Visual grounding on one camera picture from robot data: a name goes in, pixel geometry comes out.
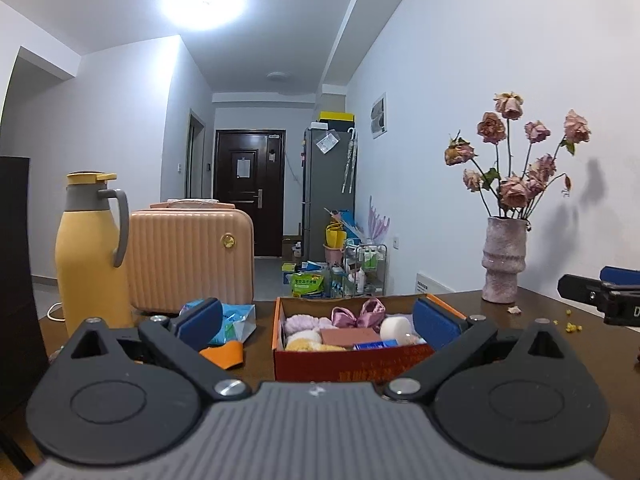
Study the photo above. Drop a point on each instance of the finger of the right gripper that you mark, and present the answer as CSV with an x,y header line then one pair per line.
x,y
615,294

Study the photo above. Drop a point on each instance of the yellow bucket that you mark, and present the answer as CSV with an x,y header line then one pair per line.
x,y
335,235

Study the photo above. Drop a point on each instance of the black paper bag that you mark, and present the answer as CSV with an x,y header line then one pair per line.
x,y
24,357

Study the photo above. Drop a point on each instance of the dark brown entrance door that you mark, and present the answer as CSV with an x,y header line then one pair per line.
x,y
249,174

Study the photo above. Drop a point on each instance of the purple fluffy plush toy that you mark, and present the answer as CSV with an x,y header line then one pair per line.
x,y
300,322

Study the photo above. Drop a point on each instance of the pink textured vase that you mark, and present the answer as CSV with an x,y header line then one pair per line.
x,y
504,256

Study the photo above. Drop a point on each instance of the brown layered sponge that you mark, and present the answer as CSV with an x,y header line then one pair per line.
x,y
348,337

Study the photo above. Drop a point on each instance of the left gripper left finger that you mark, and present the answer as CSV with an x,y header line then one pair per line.
x,y
176,343

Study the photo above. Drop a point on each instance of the grey refrigerator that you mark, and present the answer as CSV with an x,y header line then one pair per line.
x,y
324,162

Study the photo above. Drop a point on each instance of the pink satin bow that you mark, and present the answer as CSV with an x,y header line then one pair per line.
x,y
371,315

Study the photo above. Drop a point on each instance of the orange plastic comb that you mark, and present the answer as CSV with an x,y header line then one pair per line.
x,y
229,355

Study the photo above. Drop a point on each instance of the wire storage rack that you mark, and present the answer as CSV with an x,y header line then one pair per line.
x,y
365,268

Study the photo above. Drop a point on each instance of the blue tissue pack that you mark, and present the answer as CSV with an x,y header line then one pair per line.
x,y
230,322

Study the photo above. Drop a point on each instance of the wall electrical panel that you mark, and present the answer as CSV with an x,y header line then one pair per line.
x,y
378,124

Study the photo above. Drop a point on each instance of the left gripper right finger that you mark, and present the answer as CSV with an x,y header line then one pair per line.
x,y
457,341

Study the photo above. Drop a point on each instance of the yellow box on refrigerator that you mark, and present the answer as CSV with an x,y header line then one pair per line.
x,y
327,116

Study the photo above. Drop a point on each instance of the white round sponge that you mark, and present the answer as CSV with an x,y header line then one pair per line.
x,y
398,328

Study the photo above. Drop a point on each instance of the yellow thermos jug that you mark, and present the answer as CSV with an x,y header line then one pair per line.
x,y
90,250

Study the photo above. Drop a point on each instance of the pink ribbed suitcase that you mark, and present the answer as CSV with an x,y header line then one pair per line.
x,y
177,254

